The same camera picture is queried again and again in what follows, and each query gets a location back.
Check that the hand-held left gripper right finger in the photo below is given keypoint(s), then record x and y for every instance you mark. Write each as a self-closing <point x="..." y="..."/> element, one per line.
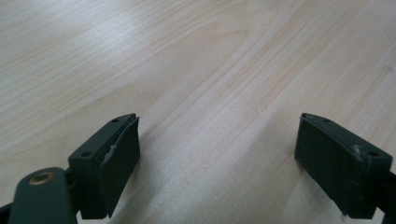
<point x="333" y="165"/>

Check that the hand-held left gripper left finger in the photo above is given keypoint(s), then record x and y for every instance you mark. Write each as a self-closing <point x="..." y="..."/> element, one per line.
<point x="102" y="165"/>

